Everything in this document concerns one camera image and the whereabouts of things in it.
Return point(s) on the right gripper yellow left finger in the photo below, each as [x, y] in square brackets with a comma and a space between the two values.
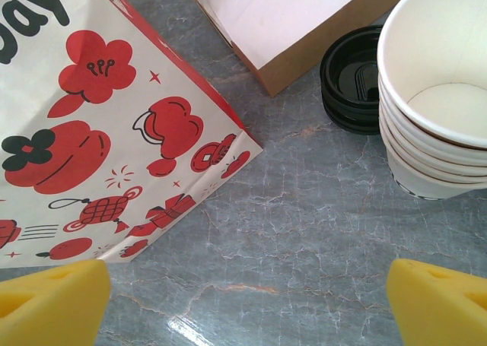
[49, 308]

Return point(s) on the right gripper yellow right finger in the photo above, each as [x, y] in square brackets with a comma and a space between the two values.
[441, 312]

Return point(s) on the red white printed paper bag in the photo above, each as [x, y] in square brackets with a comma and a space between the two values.
[95, 133]

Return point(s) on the black cup lid stack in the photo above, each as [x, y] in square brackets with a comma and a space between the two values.
[342, 80]

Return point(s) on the white paper cup stack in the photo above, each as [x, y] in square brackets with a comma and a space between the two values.
[437, 38]

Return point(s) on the brown cardboard box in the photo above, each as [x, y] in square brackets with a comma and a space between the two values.
[300, 64]

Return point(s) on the white napkin stack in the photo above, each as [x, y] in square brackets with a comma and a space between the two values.
[274, 15]

